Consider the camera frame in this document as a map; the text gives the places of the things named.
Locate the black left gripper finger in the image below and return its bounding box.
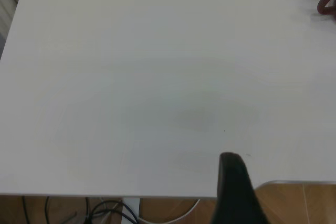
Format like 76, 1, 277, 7
212, 152, 271, 224

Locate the red ceramic mug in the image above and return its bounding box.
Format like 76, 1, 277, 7
317, 0, 336, 22

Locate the white table leg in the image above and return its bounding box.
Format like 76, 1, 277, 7
122, 197, 140, 224

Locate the grey pleated curtain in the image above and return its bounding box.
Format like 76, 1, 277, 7
0, 0, 27, 61

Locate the white curved cable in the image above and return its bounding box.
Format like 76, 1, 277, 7
138, 198, 202, 224

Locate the dark blue cable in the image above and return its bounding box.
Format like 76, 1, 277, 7
122, 200, 139, 224

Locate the black looped cable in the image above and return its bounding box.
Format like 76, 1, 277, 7
85, 197, 124, 224

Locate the thin black cable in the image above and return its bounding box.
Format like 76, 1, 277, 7
22, 196, 31, 224
44, 196, 52, 224

